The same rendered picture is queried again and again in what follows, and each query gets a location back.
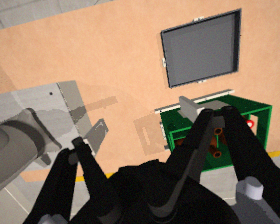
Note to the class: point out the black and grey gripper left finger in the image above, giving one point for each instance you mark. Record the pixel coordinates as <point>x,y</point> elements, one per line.
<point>54,202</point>

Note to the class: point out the dark green crate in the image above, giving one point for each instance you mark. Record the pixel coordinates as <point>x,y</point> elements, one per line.
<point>176,125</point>

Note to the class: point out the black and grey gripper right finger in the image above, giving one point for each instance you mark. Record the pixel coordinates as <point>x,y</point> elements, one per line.
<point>258,188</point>

